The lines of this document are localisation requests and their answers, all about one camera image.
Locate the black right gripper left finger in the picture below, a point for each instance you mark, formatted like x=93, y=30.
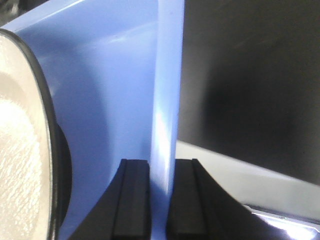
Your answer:
x=123, y=212

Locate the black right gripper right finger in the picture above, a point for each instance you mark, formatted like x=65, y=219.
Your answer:
x=200, y=209

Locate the beige plate black rim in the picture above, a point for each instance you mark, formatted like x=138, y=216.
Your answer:
x=34, y=159

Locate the blue plastic tray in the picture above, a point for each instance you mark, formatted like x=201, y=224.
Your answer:
x=113, y=71

